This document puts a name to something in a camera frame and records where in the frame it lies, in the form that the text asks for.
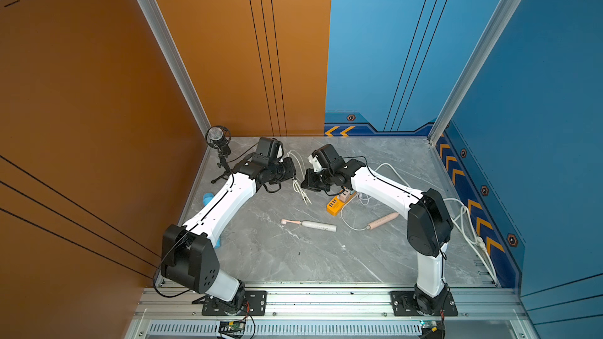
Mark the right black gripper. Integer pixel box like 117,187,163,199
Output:
297,167,334,191

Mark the orange power strip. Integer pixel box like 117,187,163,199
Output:
326,191,356,217

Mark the white USB cable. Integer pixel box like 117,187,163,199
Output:
338,187,378,232

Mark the beige USB cable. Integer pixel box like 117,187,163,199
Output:
282,149,314,207

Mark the pink electric toothbrush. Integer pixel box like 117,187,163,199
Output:
367,212,400,230

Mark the pink charger adapter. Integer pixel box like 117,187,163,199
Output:
339,188,356,202

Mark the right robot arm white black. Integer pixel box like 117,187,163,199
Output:
301,144,453,315

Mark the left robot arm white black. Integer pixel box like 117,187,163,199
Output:
158,137,296,314

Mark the white electric toothbrush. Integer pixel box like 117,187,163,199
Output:
281,219,337,232

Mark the black microphone on tripod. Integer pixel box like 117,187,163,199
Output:
205,126,232,184

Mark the blue handheld microphone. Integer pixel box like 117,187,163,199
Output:
203,192,221,249

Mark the left green circuit board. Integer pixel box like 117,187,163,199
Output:
217,320,247,339

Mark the green circuit board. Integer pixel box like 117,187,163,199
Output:
419,321,446,339
217,320,247,339

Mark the right green circuit board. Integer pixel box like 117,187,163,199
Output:
419,321,446,339

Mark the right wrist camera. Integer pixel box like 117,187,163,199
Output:
308,155,324,173

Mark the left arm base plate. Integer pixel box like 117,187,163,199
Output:
202,290,267,317

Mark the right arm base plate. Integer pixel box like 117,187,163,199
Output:
389,288,459,318

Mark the white power strip cord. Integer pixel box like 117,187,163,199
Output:
371,162,499,283

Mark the aluminium rail frame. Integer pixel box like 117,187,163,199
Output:
125,282,538,338

